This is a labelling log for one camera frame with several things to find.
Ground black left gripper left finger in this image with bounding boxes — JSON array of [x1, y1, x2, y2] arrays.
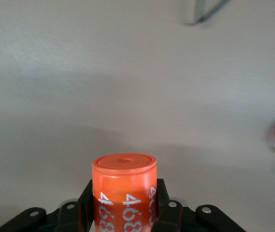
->
[[0, 178, 95, 232]]

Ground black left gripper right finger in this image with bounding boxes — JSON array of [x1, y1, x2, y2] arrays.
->
[[151, 178, 247, 232]]

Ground orange cylinder with white print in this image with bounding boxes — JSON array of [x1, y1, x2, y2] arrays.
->
[[91, 152, 158, 232]]

